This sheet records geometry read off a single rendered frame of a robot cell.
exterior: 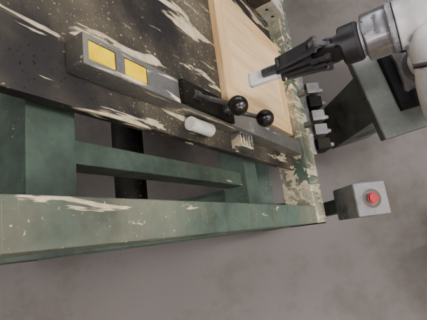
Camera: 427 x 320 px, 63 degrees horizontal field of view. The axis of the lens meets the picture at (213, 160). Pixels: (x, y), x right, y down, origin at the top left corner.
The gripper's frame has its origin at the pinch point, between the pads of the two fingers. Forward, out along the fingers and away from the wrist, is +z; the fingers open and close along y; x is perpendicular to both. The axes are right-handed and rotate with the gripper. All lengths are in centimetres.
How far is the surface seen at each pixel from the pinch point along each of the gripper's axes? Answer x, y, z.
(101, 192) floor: -2, -75, 141
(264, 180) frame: 5, -116, 54
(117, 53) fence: 2.8, 31.5, 11.5
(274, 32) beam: -44, -57, 14
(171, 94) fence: 6.0, 18.8, 11.5
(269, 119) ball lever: 10.3, 1.1, 0.0
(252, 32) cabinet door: -32.9, -33.4, 13.9
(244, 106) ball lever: 10.5, 12.8, -0.1
